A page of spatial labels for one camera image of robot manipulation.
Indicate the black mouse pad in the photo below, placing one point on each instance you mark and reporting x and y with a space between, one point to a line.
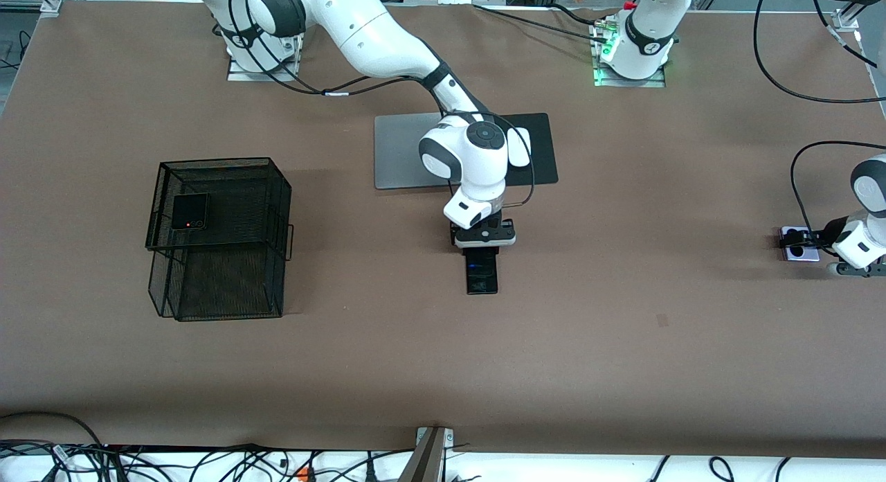
543 149

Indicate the white computer mouse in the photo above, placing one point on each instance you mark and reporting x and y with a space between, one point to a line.
522 146

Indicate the black flip phone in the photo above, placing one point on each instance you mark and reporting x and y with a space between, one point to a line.
190 212

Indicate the aluminium frame rail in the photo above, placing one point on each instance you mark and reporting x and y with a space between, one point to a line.
846 19
52 4

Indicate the metal post with bracket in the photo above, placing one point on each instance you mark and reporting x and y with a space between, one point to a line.
426 458

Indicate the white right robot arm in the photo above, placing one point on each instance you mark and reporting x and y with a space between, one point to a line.
367 32

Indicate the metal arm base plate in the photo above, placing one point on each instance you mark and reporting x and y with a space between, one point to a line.
654 82
239 75

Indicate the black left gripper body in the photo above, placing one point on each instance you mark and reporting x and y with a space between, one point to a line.
828 233

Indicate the lavender flip phone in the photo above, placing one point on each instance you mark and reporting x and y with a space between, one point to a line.
810 256

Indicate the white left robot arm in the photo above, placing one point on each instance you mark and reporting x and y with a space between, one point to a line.
651 25

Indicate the silver laptop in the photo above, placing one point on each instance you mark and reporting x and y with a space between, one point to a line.
398 156

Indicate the black slab phone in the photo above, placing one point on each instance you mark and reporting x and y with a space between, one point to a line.
482 274

